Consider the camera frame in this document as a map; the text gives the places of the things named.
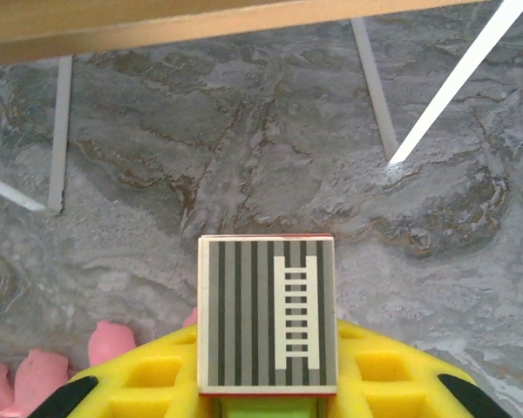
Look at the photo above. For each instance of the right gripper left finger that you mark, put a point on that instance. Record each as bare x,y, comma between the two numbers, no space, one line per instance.
148,374

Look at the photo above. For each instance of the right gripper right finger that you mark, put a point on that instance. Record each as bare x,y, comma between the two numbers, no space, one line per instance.
388,379

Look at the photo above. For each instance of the wooden shelf with white frame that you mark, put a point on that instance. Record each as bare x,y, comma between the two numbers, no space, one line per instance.
113,30

